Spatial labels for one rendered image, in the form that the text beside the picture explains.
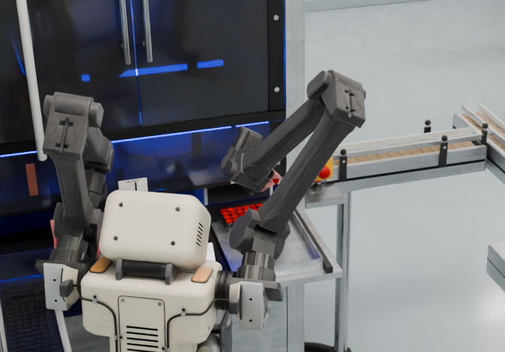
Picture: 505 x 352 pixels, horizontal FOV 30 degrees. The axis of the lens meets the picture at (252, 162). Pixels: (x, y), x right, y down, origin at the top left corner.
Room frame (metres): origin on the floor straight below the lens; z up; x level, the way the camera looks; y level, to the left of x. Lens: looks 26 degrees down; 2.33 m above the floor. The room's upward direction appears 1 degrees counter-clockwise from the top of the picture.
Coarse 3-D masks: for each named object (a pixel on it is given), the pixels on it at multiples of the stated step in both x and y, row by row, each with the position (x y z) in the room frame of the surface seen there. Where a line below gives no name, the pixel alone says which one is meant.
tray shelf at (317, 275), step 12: (228, 204) 2.62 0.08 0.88; (240, 204) 2.62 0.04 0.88; (252, 204) 2.62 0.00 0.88; (216, 216) 2.55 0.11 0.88; (312, 228) 2.46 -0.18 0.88; (324, 252) 2.32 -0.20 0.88; (336, 264) 2.26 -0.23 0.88; (288, 276) 2.20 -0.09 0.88; (300, 276) 2.20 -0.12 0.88; (312, 276) 2.20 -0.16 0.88; (324, 276) 2.21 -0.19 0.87; (336, 276) 2.22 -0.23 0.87
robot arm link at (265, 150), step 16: (320, 80) 1.85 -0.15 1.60; (320, 96) 1.86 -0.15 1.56; (304, 112) 1.90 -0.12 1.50; (320, 112) 1.87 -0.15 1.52; (288, 128) 1.92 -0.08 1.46; (304, 128) 1.90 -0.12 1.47; (272, 144) 1.94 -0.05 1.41; (288, 144) 1.93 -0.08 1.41; (240, 160) 2.01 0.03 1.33; (256, 160) 1.97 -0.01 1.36; (272, 160) 1.95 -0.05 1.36; (240, 176) 1.99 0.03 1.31; (256, 176) 1.99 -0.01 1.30
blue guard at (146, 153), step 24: (120, 144) 2.48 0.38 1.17; (144, 144) 2.49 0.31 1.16; (168, 144) 2.51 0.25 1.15; (192, 144) 2.53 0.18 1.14; (216, 144) 2.55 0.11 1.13; (0, 168) 2.39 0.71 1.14; (24, 168) 2.41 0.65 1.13; (48, 168) 2.42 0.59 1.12; (120, 168) 2.47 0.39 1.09; (144, 168) 2.49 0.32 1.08; (168, 168) 2.51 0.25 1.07; (192, 168) 2.53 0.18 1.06; (216, 168) 2.54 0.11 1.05; (0, 192) 2.39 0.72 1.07; (24, 192) 2.41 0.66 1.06; (48, 192) 2.42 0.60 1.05
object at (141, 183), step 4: (128, 180) 2.48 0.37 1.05; (132, 180) 2.48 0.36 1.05; (136, 180) 2.48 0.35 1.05; (140, 180) 2.49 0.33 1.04; (144, 180) 2.49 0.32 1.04; (120, 184) 2.47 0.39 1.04; (124, 184) 2.47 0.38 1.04; (128, 184) 2.48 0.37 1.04; (132, 184) 2.48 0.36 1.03; (140, 184) 2.49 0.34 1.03; (144, 184) 2.49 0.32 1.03; (120, 188) 2.47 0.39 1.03; (124, 188) 2.47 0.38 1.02; (128, 188) 2.48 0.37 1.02; (132, 188) 2.48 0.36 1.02; (140, 188) 2.49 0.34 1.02; (144, 188) 2.49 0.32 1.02
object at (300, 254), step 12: (216, 228) 2.47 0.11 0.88; (300, 228) 2.43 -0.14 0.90; (216, 240) 2.37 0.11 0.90; (228, 240) 2.40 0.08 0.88; (288, 240) 2.39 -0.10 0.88; (300, 240) 2.39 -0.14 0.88; (228, 252) 2.33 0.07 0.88; (288, 252) 2.32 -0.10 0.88; (300, 252) 2.32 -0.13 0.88; (312, 252) 2.32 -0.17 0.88; (228, 264) 2.22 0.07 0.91; (240, 264) 2.27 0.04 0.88; (276, 264) 2.26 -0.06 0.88; (288, 264) 2.21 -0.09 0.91; (300, 264) 2.22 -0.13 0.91; (312, 264) 2.23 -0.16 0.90; (276, 276) 2.20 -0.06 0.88
